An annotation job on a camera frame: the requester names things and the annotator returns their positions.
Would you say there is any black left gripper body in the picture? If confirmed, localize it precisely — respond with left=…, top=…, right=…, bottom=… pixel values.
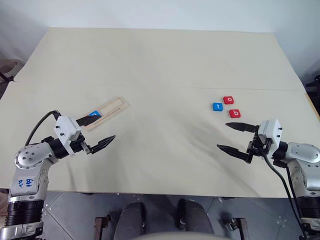
left=70, top=133, right=91, bottom=155

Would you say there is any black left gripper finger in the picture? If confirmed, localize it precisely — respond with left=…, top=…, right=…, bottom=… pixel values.
left=76, top=114, right=104, bottom=127
left=88, top=134, right=117, bottom=155

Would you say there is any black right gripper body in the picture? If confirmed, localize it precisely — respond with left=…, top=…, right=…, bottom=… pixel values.
left=246, top=124, right=272, bottom=165

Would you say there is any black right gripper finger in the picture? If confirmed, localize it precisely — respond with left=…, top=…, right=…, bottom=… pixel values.
left=224, top=121, right=253, bottom=133
left=216, top=144, right=251, bottom=164

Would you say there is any light wooden letter tray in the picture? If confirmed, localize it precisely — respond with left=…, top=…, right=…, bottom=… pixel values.
left=83, top=96, right=131, bottom=133

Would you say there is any dark rounded shape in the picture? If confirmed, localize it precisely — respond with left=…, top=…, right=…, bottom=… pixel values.
left=176, top=198, right=215, bottom=235
left=118, top=201, right=147, bottom=235

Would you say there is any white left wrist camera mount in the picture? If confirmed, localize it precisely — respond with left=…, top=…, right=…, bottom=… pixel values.
left=52, top=115, right=83, bottom=158

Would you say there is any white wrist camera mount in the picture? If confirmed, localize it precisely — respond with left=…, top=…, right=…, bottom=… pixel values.
left=257, top=118, right=284, bottom=151
left=52, top=115, right=83, bottom=158

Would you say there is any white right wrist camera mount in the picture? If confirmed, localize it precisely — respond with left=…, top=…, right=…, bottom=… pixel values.
left=257, top=118, right=284, bottom=151

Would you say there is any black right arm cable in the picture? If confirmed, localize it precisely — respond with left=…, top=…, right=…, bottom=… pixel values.
left=262, top=152, right=310, bottom=240

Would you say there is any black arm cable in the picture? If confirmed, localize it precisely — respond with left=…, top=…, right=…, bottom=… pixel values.
left=262, top=152, right=310, bottom=240
left=24, top=109, right=62, bottom=147

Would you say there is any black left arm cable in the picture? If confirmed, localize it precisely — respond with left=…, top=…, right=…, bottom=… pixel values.
left=24, top=109, right=62, bottom=147

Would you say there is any rusty metal bracket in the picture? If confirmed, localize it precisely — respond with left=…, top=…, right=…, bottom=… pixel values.
left=94, top=215, right=112, bottom=240
left=219, top=216, right=249, bottom=240

